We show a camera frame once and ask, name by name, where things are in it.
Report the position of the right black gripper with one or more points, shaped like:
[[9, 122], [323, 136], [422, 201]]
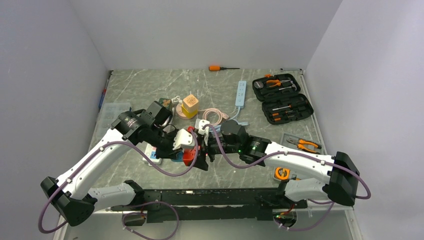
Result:
[[200, 160]]

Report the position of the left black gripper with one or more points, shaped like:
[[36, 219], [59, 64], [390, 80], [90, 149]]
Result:
[[168, 153]]

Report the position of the red cube adapter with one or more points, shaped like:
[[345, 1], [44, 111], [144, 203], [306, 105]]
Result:
[[190, 154]]

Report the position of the pink round plug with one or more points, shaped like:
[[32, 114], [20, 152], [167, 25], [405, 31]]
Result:
[[179, 112]]

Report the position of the yellow plug adapter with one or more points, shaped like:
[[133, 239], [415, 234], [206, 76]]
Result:
[[188, 114]]

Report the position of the green cube plug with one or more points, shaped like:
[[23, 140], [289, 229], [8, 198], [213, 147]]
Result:
[[167, 103]]

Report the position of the blue power strip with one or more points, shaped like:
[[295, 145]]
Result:
[[241, 94]]

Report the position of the wooden cube plug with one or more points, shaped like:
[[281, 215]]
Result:
[[190, 103]]

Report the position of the white power strip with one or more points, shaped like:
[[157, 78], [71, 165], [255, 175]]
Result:
[[150, 151]]

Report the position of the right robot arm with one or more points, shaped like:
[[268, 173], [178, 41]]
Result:
[[319, 176]]

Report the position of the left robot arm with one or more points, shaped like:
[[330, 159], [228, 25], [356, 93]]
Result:
[[72, 193]]

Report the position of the grey tool tray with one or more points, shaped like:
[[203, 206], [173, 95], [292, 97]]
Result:
[[301, 144]]

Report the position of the orange tape measure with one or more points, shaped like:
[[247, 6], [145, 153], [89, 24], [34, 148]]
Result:
[[281, 173]]

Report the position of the black tool case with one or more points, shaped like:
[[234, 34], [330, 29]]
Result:
[[281, 99]]

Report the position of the clear plastic screw box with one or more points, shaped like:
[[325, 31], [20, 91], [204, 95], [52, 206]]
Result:
[[109, 112]]

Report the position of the blue red pen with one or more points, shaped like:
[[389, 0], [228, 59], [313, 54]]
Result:
[[102, 96]]

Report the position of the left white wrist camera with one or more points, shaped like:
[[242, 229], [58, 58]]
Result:
[[183, 140]]

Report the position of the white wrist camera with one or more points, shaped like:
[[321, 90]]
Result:
[[183, 140], [202, 126]]

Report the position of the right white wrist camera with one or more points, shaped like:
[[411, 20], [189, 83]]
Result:
[[202, 126]]

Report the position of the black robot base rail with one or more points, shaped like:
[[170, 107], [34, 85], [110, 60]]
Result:
[[211, 204]]

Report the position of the orange handled screwdriver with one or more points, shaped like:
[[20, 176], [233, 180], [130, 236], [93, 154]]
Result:
[[216, 68]]

